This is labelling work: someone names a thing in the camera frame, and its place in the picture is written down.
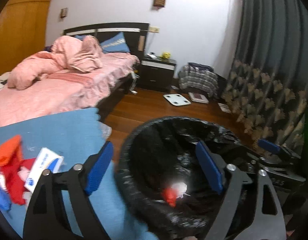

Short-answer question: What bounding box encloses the red cloth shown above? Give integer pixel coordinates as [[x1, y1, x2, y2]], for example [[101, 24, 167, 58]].
[[0, 158, 36, 205]]

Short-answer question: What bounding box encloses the blue plastic wrapper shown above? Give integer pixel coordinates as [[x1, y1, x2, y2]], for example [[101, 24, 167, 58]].
[[0, 186, 11, 212]]

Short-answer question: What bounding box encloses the white blue glove box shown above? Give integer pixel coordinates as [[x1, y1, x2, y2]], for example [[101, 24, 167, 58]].
[[24, 147, 64, 193]]

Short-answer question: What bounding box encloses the orange foam net sleeve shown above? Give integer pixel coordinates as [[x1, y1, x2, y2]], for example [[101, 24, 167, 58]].
[[0, 135, 23, 168]]

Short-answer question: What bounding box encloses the white tissue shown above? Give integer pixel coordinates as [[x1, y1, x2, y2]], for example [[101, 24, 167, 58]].
[[171, 182, 189, 198]]

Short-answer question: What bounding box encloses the black lined trash bin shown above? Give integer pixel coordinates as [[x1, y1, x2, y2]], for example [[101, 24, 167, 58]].
[[115, 116, 243, 239]]

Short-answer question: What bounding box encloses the grey patterned curtain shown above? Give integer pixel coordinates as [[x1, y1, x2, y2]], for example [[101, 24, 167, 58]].
[[222, 0, 308, 153]]

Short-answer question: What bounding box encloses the book on floor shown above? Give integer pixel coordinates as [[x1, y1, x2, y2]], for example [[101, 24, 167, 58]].
[[188, 92, 209, 104]]

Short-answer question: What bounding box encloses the blue table cloth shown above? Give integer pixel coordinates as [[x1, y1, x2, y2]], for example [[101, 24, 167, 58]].
[[0, 108, 157, 239]]

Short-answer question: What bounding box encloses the plaid bag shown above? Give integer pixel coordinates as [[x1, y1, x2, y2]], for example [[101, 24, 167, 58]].
[[178, 62, 219, 98]]

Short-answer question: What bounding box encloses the white bathroom scale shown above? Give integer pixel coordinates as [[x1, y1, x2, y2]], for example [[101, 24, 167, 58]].
[[163, 94, 191, 107]]

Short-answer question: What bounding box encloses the black nightstand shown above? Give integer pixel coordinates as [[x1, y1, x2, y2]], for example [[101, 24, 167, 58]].
[[137, 56, 177, 92]]

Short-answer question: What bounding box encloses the yellow toy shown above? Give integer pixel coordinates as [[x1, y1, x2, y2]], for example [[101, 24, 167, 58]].
[[161, 52, 171, 61]]

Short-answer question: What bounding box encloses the bed with pink sheet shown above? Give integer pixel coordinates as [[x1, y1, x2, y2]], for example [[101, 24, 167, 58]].
[[0, 22, 150, 128]]

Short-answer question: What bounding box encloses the pink duvet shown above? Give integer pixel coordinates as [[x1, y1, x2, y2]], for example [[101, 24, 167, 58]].
[[7, 35, 104, 90]]

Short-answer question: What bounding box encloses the black bed headboard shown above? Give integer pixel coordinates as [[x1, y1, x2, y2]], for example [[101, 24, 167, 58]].
[[63, 22, 149, 61]]

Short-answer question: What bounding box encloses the blue pillow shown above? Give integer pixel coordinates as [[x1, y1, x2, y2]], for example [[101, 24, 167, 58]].
[[74, 31, 131, 54]]

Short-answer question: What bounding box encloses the wooden wardrobe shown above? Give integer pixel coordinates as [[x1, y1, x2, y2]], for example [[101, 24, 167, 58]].
[[0, 0, 51, 75]]

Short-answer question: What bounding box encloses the wall power socket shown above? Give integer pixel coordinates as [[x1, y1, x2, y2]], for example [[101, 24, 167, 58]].
[[148, 26, 160, 33]]

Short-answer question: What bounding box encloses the right wall lamp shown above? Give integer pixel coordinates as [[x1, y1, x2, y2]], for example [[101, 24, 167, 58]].
[[153, 0, 166, 8]]

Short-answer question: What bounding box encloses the wall lamp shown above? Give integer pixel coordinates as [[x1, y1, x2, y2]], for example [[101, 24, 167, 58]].
[[153, 0, 166, 8], [59, 8, 68, 19]]

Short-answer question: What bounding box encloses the left wall lamp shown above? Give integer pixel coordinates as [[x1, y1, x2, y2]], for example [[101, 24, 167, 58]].
[[59, 8, 68, 19]]

